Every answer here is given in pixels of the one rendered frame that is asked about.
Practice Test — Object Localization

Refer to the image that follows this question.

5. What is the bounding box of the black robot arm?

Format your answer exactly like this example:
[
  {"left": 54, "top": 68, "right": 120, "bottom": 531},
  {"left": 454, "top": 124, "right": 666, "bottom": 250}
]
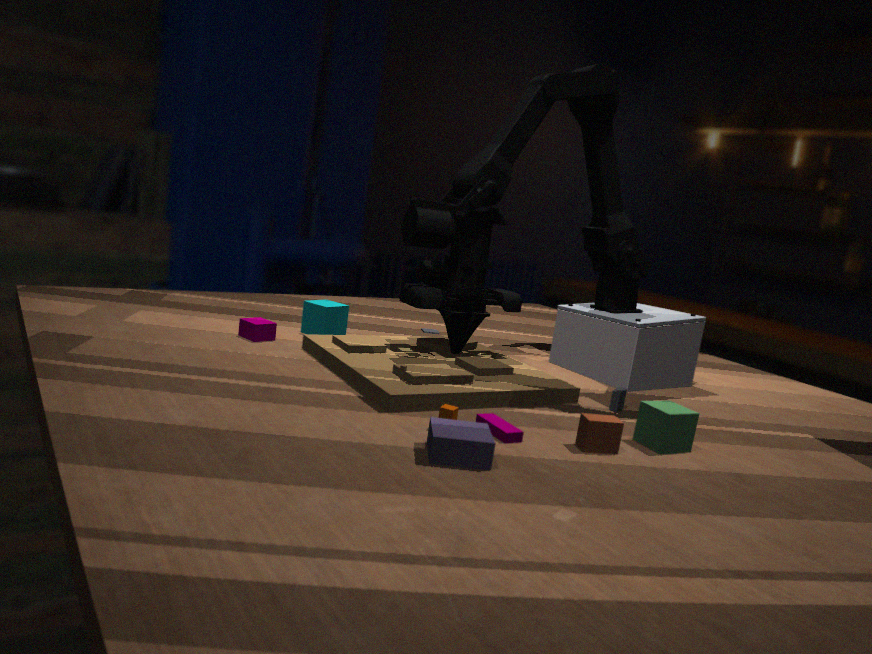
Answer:
[{"left": 401, "top": 63, "right": 650, "bottom": 313}]

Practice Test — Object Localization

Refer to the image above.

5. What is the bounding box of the teal block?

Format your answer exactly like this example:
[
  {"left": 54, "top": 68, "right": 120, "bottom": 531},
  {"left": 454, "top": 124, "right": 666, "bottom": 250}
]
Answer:
[{"left": 301, "top": 300, "right": 349, "bottom": 335}]

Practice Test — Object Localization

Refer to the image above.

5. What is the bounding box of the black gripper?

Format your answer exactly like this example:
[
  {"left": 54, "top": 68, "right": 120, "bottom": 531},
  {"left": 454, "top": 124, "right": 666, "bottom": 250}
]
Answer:
[{"left": 400, "top": 249, "right": 522, "bottom": 354}]

